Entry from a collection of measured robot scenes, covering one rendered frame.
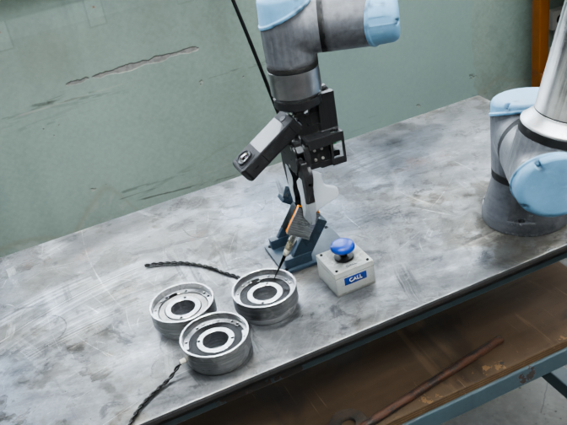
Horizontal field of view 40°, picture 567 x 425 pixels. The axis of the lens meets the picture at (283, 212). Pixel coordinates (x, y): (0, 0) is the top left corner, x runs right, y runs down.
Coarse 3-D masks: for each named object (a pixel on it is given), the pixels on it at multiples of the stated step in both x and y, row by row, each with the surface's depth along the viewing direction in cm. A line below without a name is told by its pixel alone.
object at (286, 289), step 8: (256, 280) 127; (264, 280) 126; (272, 280) 126; (280, 280) 126; (248, 288) 125; (288, 288) 123; (240, 296) 124; (280, 296) 122; (248, 304) 121; (256, 304) 121; (264, 304) 121
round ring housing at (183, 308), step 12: (168, 288) 126; (180, 288) 127; (192, 288) 127; (204, 288) 126; (156, 300) 125; (180, 300) 125; (192, 300) 124; (156, 312) 123; (168, 312) 123; (180, 312) 126; (192, 312) 122; (204, 312) 120; (156, 324) 120; (168, 324) 119; (180, 324) 118; (168, 336) 121
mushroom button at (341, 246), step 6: (336, 240) 125; (342, 240) 124; (348, 240) 124; (330, 246) 125; (336, 246) 123; (342, 246) 123; (348, 246) 123; (354, 246) 124; (336, 252) 123; (342, 252) 123; (348, 252) 123
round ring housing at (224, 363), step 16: (192, 320) 118; (208, 320) 119; (224, 320) 119; (240, 320) 117; (208, 336) 117; (224, 336) 117; (224, 352) 110; (240, 352) 112; (192, 368) 114; (208, 368) 111; (224, 368) 111
